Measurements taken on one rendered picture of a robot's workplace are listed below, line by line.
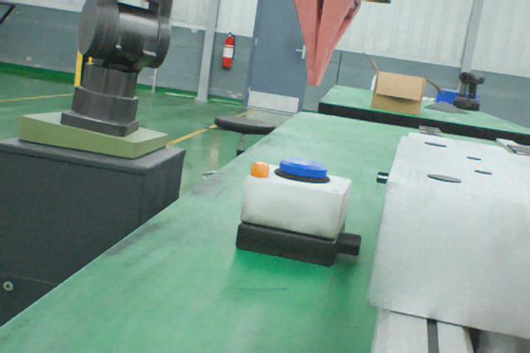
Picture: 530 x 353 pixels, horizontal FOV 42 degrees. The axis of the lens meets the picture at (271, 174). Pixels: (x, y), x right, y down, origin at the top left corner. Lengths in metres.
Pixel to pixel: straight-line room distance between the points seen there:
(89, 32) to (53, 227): 0.25
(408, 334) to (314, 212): 0.35
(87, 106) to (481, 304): 0.78
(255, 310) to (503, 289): 0.25
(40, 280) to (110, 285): 0.50
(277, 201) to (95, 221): 0.40
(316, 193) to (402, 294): 0.33
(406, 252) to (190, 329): 0.21
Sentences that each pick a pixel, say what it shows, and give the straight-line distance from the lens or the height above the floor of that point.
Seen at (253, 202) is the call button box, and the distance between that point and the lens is 0.55.
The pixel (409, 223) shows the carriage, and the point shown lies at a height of 0.89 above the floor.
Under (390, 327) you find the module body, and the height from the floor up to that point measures 0.86.
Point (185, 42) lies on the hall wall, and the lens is 12.07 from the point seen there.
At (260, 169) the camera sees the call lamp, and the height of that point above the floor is 0.85.
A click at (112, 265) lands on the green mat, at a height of 0.78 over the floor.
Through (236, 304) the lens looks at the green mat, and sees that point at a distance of 0.45.
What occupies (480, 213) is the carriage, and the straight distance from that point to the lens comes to 0.21.
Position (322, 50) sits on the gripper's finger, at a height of 0.94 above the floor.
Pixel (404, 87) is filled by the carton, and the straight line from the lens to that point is 2.88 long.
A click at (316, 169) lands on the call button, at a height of 0.85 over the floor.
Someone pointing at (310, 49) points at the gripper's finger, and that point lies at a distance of 0.55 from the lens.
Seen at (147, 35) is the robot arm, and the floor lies 0.94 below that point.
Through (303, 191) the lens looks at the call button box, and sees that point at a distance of 0.54.
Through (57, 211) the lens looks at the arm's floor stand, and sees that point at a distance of 0.92.
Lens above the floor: 0.94
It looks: 10 degrees down
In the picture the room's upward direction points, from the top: 9 degrees clockwise
